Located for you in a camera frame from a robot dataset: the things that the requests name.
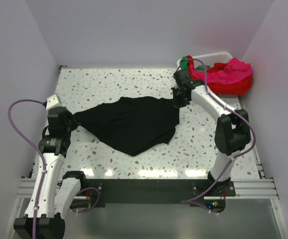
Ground black t shirt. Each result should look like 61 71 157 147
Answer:
73 97 179 156

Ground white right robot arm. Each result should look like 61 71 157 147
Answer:
172 70 251 196

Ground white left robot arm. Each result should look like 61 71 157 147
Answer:
13 106 88 239

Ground green t shirt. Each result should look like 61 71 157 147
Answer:
180 55 191 70

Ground white plastic laundry basket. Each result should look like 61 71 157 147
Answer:
176 52 233 71

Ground red t shirt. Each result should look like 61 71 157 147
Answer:
188 58 253 96

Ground pink t shirt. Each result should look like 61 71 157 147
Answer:
196 57 253 86

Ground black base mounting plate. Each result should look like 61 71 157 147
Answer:
70 179 236 212

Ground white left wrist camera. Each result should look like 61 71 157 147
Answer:
46 94 62 111

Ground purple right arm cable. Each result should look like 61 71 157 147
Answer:
181 58 256 207

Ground aluminium frame rail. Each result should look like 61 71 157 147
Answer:
16 178 279 199

